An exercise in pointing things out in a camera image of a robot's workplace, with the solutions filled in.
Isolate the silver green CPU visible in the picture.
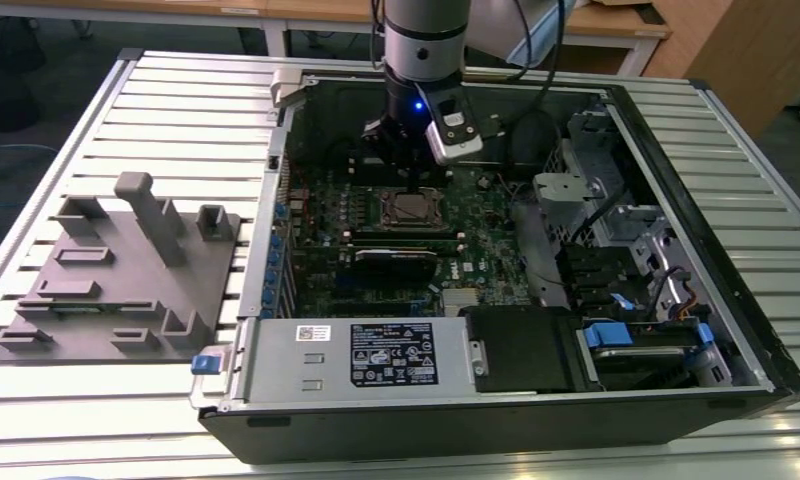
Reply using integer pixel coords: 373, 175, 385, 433
396, 194, 429, 219

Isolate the silver socket cover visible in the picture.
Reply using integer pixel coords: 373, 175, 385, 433
377, 188, 443, 227

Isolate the CPU socket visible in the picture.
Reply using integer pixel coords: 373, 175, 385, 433
375, 186, 447, 230

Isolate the silver metal drive cage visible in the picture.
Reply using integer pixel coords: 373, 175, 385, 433
531, 110, 675, 251

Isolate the black graphics card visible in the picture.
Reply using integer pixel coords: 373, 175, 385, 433
353, 247, 441, 286

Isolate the green motherboard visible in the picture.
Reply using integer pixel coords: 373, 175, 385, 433
285, 164, 555, 319

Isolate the silver chipset heat sink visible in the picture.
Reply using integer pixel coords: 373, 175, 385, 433
443, 287, 480, 316

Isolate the grey parts rack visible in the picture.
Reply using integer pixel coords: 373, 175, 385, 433
0, 171, 245, 362

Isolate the silver power supply unit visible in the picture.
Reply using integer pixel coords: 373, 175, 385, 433
219, 315, 492, 401

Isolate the hard disk in blue carrier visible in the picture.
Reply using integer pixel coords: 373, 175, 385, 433
576, 319, 719, 391

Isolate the wooden cabinet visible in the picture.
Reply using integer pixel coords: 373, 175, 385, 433
643, 0, 800, 146

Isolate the black office chair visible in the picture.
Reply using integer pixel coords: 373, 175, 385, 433
0, 14, 48, 134

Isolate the green RAM stick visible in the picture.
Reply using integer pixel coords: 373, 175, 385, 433
52, 305, 118, 317

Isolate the black PC case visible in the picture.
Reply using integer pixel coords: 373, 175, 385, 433
196, 69, 800, 466

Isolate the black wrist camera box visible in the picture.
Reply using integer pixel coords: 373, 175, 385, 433
360, 119, 392, 151

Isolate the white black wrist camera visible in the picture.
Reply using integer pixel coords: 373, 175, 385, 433
412, 82, 485, 165

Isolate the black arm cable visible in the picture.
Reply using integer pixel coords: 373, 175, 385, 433
485, 0, 568, 146

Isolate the black drive bay wire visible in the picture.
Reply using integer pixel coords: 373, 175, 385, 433
569, 188, 639, 246

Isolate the wooden desk white frame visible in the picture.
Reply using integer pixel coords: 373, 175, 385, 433
265, 0, 674, 77
0, 0, 288, 57

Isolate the black disk data wire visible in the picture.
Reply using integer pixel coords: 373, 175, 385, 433
658, 264, 694, 321

